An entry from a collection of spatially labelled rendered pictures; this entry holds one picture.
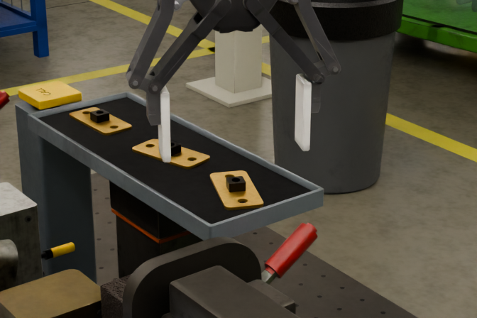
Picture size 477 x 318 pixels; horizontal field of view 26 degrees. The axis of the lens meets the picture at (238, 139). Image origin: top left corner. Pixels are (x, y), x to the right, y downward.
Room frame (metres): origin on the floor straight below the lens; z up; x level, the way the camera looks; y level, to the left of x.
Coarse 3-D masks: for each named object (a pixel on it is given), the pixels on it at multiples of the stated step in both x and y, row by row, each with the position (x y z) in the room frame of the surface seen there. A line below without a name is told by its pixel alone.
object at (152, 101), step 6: (126, 78) 0.91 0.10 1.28; (144, 78) 0.90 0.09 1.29; (150, 78) 0.91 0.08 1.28; (144, 84) 0.90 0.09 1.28; (144, 90) 0.90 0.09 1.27; (150, 96) 0.90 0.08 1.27; (156, 96) 0.90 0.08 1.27; (150, 102) 0.90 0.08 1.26; (156, 102) 0.90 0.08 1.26; (150, 108) 0.90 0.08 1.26; (156, 108) 0.90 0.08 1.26; (150, 114) 0.90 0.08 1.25; (156, 114) 0.90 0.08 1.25; (150, 120) 0.90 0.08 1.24; (156, 120) 0.90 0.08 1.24
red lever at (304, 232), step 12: (300, 228) 0.85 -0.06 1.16; (312, 228) 0.86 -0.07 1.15; (288, 240) 0.85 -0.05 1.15; (300, 240) 0.84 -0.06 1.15; (312, 240) 0.85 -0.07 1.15; (276, 252) 0.84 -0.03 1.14; (288, 252) 0.84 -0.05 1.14; (300, 252) 0.84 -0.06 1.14; (276, 264) 0.83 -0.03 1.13; (288, 264) 0.83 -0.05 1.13; (264, 276) 0.83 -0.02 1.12; (276, 276) 0.84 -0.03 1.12
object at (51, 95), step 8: (24, 88) 1.24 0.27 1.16; (32, 88) 1.24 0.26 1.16; (40, 88) 1.24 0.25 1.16; (48, 88) 1.24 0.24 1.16; (56, 88) 1.24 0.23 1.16; (64, 88) 1.24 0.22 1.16; (72, 88) 1.24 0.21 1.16; (24, 96) 1.22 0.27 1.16; (32, 96) 1.21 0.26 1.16; (40, 96) 1.21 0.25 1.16; (48, 96) 1.21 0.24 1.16; (56, 96) 1.21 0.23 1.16; (64, 96) 1.21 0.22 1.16; (72, 96) 1.22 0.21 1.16; (80, 96) 1.22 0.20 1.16; (32, 104) 1.21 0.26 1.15; (40, 104) 1.19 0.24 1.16; (48, 104) 1.20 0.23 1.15; (56, 104) 1.20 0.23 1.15
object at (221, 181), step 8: (216, 176) 0.96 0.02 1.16; (224, 176) 0.96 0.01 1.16; (232, 176) 0.96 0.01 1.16; (240, 176) 0.94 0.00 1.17; (248, 176) 0.96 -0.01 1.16; (216, 184) 0.94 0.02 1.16; (224, 184) 0.94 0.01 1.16; (232, 184) 0.92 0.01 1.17; (240, 184) 0.92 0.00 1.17; (248, 184) 0.94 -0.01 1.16; (224, 192) 0.92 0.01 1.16; (232, 192) 0.92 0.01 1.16; (240, 192) 0.92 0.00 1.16; (248, 192) 0.92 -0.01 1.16; (256, 192) 0.92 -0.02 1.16; (224, 200) 0.90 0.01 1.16; (232, 200) 0.90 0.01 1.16; (240, 200) 0.90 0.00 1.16; (248, 200) 0.90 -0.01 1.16; (256, 200) 0.90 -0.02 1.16; (232, 208) 0.88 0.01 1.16; (240, 208) 0.89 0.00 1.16; (248, 208) 0.89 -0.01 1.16
